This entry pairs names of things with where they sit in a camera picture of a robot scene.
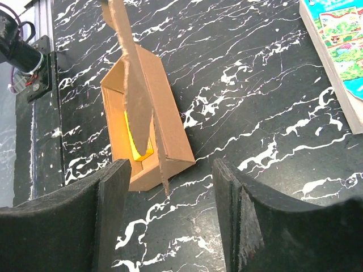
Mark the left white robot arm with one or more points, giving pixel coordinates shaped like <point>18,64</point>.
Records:
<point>16,51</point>

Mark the blue illustrated book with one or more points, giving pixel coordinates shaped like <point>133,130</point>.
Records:
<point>335,28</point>

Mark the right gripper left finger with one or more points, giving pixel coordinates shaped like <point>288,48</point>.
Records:
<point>74,228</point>

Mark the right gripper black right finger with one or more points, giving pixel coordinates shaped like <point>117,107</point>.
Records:
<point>263,229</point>

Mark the aluminium frame rail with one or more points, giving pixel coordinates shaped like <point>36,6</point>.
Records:
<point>40,13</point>

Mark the cardboard box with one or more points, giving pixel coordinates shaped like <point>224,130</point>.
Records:
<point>144,124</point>

